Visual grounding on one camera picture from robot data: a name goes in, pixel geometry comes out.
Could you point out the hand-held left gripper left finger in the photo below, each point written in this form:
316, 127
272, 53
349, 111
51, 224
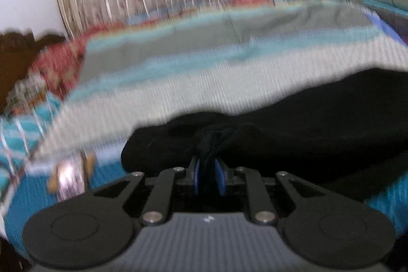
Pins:
197, 178

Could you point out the teal white patterned pillow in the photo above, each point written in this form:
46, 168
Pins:
19, 135

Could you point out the carved wooden headboard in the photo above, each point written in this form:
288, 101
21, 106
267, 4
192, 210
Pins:
16, 68

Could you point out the small patterned flat object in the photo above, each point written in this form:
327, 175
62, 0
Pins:
70, 178

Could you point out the purple mattress sheet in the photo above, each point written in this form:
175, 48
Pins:
385, 26

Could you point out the patterned teal beige bed sheet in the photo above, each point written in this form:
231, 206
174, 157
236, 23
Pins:
191, 68

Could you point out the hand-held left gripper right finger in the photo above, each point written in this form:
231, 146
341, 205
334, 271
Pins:
220, 179

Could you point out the black pants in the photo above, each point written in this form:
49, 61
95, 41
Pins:
318, 131

